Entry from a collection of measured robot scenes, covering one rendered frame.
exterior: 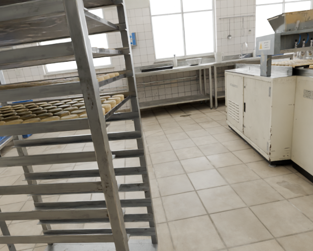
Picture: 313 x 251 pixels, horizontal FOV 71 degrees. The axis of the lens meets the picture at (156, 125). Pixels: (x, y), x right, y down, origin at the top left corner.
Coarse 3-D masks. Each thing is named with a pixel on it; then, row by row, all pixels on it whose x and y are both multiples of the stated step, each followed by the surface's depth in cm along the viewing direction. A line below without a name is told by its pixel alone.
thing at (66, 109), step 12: (108, 96) 90; (120, 96) 88; (0, 108) 94; (12, 108) 90; (24, 108) 87; (36, 108) 82; (48, 108) 78; (60, 108) 75; (72, 108) 73; (84, 108) 70; (108, 108) 70; (0, 120) 69; (12, 120) 68; (24, 120) 67; (36, 120) 61; (48, 120) 59
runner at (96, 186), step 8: (32, 184) 62; (40, 184) 62; (48, 184) 61; (56, 184) 61; (64, 184) 61; (72, 184) 61; (80, 184) 60; (88, 184) 60; (96, 184) 60; (120, 184) 62; (0, 192) 64; (8, 192) 64; (16, 192) 63; (24, 192) 63; (32, 192) 63; (40, 192) 62; (48, 192) 62; (56, 192) 62; (64, 192) 62
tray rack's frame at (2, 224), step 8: (0, 72) 99; (0, 80) 98; (16, 136) 106; (24, 152) 109; (24, 168) 111; (40, 200) 118; (0, 224) 95; (48, 224) 123; (8, 232) 98; (136, 240) 121; (144, 240) 121; (8, 248) 98; (48, 248) 123; (56, 248) 122; (64, 248) 122; (72, 248) 121; (80, 248) 120; (88, 248) 120; (96, 248) 119; (104, 248) 119; (112, 248) 118; (136, 248) 116; (144, 248) 116; (152, 248) 115
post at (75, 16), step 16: (64, 0) 44; (80, 0) 45; (80, 16) 45; (80, 32) 45; (80, 48) 46; (80, 64) 47; (80, 80) 48; (96, 80) 50; (96, 96) 50; (96, 112) 50; (96, 128) 52; (96, 144) 53; (112, 176) 56; (112, 192) 57; (112, 208) 58; (112, 224) 60
